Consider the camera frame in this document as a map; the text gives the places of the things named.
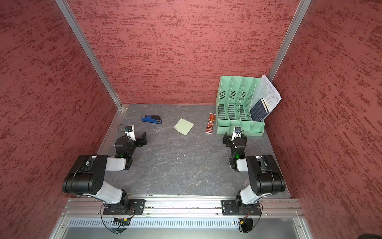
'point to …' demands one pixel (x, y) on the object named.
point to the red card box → (212, 119)
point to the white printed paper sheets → (267, 91)
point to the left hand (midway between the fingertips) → (139, 134)
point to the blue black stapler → (153, 119)
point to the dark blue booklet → (259, 110)
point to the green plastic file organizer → (233, 106)
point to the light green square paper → (183, 126)
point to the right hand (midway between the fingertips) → (233, 134)
